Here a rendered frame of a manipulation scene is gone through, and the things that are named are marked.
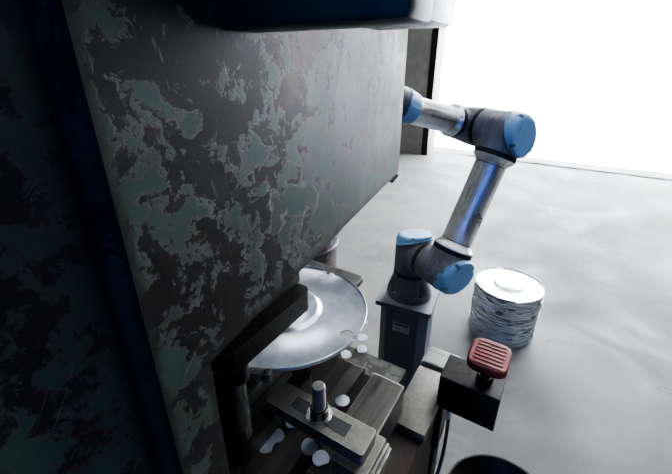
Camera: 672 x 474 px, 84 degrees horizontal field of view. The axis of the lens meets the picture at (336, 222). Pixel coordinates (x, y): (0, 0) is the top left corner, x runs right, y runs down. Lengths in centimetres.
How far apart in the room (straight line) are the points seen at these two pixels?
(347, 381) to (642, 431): 134
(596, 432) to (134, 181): 167
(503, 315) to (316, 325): 127
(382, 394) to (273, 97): 50
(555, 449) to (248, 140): 151
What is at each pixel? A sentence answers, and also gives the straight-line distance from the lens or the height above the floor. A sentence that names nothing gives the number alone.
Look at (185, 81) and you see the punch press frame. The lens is 21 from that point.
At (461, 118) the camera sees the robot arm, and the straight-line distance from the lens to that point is 114.
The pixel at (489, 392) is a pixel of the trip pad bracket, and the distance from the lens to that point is 69.
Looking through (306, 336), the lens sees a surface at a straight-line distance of 62.
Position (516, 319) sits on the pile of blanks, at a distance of 183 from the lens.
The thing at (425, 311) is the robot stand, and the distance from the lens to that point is 125.
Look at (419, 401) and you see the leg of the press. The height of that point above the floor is 64.
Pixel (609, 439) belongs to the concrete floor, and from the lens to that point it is 174.
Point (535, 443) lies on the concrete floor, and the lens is 161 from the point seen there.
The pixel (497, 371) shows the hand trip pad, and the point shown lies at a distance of 64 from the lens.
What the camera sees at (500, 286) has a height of 25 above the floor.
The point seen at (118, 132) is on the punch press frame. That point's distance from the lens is 19.
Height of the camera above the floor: 119
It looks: 24 degrees down
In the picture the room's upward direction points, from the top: straight up
